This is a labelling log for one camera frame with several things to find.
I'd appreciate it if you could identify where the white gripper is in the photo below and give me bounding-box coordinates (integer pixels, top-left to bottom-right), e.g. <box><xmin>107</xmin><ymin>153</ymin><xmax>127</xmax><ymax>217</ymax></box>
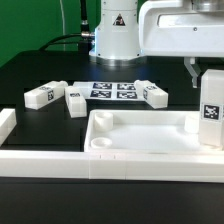
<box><xmin>139</xmin><ymin>0</ymin><xmax>224</xmax><ymax>88</ymax></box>

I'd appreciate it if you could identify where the white desk top tray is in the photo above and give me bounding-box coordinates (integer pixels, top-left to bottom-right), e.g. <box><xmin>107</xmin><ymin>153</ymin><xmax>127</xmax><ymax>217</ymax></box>
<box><xmin>84</xmin><ymin>109</ymin><xmax>224</xmax><ymax>154</ymax></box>

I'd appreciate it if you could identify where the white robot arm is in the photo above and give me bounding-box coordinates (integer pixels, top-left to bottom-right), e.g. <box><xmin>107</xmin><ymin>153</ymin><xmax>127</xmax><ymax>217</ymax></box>
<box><xmin>89</xmin><ymin>0</ymin><xmax>224</xmax><ymax>86</ymax></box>

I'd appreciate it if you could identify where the marker tag sheet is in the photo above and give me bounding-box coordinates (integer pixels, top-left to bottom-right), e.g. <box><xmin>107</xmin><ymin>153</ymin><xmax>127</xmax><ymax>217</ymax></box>
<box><xmin>73</xmin><ymin>81</ymin><xmax>138</xmax><ymax>101</ymax></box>

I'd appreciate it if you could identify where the white front fence bar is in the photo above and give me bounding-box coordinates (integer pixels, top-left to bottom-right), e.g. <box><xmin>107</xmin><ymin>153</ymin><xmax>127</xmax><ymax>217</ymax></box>
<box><xmin>0</xmin><ymin>150</ymin><xmax>224</xmax><ymax>183</ymax></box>

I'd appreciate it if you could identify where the white left fence block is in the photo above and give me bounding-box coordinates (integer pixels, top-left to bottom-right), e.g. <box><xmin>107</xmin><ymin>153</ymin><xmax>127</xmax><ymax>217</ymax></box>
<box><xmin>0</xmin><ymin>108</ymin><xmax>17</xmax><ymax>146</ymax></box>

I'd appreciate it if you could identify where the black cable with connector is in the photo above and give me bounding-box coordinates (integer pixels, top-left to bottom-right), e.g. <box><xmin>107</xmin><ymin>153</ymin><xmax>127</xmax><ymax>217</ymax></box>
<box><xmin>38</xmin><ymin>0</ymin><xmax>97</xmax><ymax>52</ymax></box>

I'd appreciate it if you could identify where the white thin cable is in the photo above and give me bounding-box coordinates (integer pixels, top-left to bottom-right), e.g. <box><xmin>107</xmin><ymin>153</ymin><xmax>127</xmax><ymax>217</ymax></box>
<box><xmin>59</xmin><ymin>0</ymin><xmax>67</xmax><ymax>52</ymax></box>

